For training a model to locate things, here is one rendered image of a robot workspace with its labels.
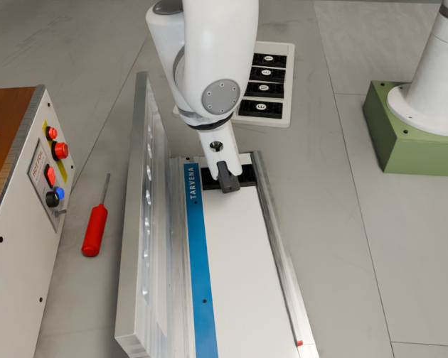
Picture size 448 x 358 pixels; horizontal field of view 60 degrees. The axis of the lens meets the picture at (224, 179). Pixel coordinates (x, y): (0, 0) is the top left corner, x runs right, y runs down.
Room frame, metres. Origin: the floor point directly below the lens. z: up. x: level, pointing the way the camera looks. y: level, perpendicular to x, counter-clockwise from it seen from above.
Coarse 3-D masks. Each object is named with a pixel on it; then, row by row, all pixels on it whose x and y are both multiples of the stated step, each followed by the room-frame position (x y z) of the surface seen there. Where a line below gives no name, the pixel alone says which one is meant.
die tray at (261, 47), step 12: (264, 48) 1.07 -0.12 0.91; (276, 48) 1.07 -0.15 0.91; (288, 48) 1.07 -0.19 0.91; (288, 60) 1.00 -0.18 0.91; (288, 72) 0.93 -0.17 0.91; (288, 84) 0.87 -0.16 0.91; (288, 96) 0.82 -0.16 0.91; (288, 108) 0.77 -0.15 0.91; (240, 120) 0.72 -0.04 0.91; (252, 120) 0.72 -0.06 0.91; (264, 120) 0.72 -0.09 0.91; (276, 120) 0.72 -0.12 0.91; (288, 120) 0.72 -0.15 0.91
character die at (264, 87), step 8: (248, 88) 0.84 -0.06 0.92; (256, 88) 0.84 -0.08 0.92; (264, 88) 0.83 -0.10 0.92; (272, 88) 0.84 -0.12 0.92; (280, 88) 0.84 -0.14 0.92; (248, 96) 0.82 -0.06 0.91; (256, 96) 0.82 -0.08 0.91; (264, 96) 0.81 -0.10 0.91; (272, 96) 0.81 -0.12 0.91; (280, 96) 0.81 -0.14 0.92
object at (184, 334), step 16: (176, 160) 0.57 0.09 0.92; (192, 160) 0.57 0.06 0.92; (256, 160) 0.57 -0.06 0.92; (176, 176) 0.53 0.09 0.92; (176, 192) 0.49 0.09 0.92; (176, 208) 0.45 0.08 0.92; (272, 208) 0.45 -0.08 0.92; (176, 224) 0.41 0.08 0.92; (272, 224) 0.41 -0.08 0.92; (176, 240) 0.38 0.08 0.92; (176, 256) 0.35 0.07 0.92; (272, 256) 0.35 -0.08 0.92; (288, 256) 0.35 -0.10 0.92; (176, 272) 0.32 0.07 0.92; (288, 272) 0.32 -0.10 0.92; (176, 288) 0.29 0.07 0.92; (176, 304) 0.27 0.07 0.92; (176, 320) 0.24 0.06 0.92; (192, 320) 0.24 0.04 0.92; (288, 320) 0.24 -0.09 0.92; (304, 320) 0.24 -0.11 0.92; (176, 336) 0.22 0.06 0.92; (192, 336) 0.22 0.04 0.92; (304, 336) 0.22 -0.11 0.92; (176, 352) 0.20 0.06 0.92; (192, 352) 0.20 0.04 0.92; (304, 352) 0.20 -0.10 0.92
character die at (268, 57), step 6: (258, 54) 1.01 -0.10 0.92; (264, 54) 1.01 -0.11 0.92; (270, 54) 1.01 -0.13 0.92; (252, 60) 0.98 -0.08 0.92; (258, 60) 0.97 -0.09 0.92; (264, 60) 0.98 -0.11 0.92; (270, 60) 0.98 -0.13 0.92; (276, 60) 0.98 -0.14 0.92; (282, 60) 0.97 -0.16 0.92; (270, 66) 0.96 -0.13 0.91; (276, 66) 0.96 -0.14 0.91; (282, 66) 0.96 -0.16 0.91
